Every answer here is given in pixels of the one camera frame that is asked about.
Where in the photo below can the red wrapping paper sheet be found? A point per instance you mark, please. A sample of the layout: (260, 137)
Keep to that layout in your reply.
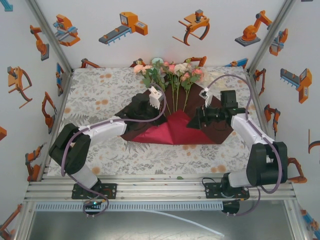
(175, 130)

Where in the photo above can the peach fake rose stem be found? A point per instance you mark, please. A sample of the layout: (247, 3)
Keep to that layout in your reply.
(140, 68)

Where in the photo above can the white fake rose stem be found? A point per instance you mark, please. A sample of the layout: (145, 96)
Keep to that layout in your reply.
(180, 67)

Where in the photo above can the mint green fake flower stem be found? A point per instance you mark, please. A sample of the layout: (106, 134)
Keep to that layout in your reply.
(156, 61)

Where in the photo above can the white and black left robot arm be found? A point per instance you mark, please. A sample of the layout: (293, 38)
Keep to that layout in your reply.
(105, 130)

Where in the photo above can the small green fake leaf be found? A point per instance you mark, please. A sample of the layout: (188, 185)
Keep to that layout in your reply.
(179, 177)

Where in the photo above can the floral print tablecloth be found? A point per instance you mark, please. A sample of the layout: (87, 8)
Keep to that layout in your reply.
(162, 160)

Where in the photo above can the black round connector block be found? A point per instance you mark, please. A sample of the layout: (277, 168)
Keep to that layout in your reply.
(231, 207)

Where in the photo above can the black controller board green light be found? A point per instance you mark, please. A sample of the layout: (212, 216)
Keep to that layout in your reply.
(93, 203)

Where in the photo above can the white plastic tube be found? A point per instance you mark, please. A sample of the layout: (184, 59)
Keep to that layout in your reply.
(220, 233)

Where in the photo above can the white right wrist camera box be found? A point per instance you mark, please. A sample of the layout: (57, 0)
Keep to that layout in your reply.
(207, 98)

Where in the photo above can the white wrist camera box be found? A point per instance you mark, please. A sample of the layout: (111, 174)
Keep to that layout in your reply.
(207, 98)
(155, 96)

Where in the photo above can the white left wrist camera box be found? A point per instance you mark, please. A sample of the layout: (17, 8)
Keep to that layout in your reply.
(155, 96)

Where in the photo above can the aluminium side rail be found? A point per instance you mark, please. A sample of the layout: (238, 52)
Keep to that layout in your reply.
(58, 112)
(257, 100)

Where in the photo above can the aluminium frame rails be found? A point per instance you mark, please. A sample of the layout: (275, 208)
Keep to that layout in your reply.
(160, 187)

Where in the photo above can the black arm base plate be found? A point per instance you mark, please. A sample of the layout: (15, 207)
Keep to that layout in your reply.
(112, 191)
(211, 190)

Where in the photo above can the aluminium frame post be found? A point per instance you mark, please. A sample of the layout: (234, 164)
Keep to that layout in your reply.
(50, 35)
(270, 35)

